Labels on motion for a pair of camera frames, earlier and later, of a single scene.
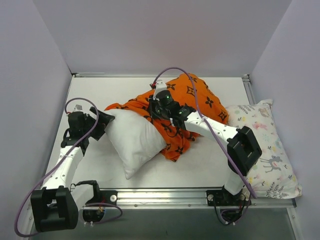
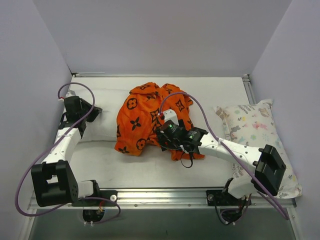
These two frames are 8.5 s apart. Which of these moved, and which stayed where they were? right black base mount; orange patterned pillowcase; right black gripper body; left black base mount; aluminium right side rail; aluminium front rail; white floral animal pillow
Moved: right black gripper body; orange patterned pillowcase
Stayed: right black base mount; aluminium right side rail; white floral animal pillow; aluminium front rail; left black base mount
